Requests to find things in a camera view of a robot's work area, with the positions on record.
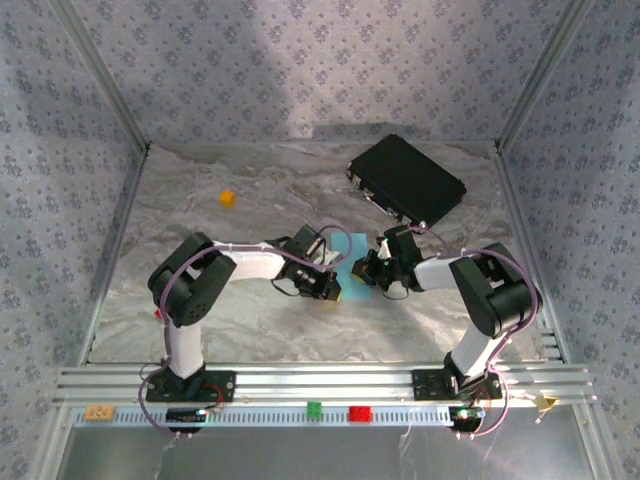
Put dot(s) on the light blue paper sheet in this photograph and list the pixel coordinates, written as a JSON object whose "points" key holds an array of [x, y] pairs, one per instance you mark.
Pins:
{"points": [[357, 294]]}

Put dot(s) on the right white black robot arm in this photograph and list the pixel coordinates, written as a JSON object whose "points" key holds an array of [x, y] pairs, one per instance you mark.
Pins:
{"points": [[495, 295]]}

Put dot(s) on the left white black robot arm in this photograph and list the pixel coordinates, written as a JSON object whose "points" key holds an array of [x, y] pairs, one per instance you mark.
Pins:
{"points": [[195, 295]]}

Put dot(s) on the black hard case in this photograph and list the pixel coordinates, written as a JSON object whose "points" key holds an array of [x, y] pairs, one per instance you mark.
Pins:
{"points": [[405, 180]]}

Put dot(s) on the small orange cube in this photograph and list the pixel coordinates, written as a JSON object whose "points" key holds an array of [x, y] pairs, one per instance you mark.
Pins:
{"points": [[228, 199]]}

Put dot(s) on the small green block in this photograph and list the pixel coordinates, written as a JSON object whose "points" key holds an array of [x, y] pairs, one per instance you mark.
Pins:
{"points": [[314, 409]]}

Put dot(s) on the red studded brick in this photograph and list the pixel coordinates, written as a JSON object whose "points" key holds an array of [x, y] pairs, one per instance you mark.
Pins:
{"points": [[360, 414]]}

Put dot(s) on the red toy block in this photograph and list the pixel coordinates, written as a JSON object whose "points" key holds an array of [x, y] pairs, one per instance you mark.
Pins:
{"points": [[158, 314]]}

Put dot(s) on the yellow folded paper piece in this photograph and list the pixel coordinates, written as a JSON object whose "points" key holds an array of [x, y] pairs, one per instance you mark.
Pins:
{"points": [[546, 403]]}

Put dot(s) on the orange label tag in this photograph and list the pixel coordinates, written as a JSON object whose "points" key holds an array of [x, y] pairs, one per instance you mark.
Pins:
{"points": [[100, 413]]}

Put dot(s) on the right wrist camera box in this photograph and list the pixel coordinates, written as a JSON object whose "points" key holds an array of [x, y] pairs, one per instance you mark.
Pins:
{"points": [[384, 250]]}

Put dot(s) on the aluminium mounting rail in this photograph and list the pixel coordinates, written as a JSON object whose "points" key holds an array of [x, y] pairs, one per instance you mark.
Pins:
{"points": [[325, 380]]}

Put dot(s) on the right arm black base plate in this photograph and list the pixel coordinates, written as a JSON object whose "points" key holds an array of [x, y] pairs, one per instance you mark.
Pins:
{"points": [[422, 385]]}

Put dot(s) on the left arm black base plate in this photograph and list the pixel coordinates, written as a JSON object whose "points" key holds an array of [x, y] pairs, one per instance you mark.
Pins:
{"points": [[225, 385]]}

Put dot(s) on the aluminium table side rail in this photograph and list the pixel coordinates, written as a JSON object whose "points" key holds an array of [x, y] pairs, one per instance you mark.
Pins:
{"points": [[511, 185], [120, 225]]}

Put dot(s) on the aluminium frame post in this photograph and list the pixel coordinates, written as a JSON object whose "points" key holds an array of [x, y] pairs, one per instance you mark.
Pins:
{"points": [[102, 75], [544, 75]]}

